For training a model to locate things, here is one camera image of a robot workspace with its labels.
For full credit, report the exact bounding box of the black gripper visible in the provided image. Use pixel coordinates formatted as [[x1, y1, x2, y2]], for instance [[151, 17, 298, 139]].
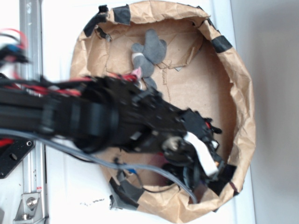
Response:
[[163, 109, 236, 196]]

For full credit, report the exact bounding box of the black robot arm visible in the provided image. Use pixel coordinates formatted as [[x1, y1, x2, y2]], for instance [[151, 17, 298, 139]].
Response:
[[0, 77, 236, 194]]

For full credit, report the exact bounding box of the brown paper bag bin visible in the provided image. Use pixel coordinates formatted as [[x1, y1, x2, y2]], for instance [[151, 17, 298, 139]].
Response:
[[71, 0, 256, 224]]

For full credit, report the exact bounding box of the grey plush mouse toy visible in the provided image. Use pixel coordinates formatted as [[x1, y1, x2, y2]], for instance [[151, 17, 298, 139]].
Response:
[[131, 29, 167, 89]]

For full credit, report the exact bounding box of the grey cable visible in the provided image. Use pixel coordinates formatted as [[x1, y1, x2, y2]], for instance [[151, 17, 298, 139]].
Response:
[[0, 128, 198, 204]]

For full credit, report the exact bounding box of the aluminium extrusion rail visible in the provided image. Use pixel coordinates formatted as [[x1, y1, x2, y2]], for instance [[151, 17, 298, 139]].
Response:
[[19, 0, 49, 224]]

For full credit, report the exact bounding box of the metal corner bracket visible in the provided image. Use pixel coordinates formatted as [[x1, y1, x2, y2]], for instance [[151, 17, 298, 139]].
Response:
[[13, 192, 44, 224]]

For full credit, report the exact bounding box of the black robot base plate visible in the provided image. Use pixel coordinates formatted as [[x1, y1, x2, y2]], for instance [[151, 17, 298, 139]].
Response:
[[0, 72, 36, 180]]

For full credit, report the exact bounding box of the red and black wire bundle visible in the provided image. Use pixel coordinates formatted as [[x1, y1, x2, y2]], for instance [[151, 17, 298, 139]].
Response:
[[0, 28, 29, 68]]

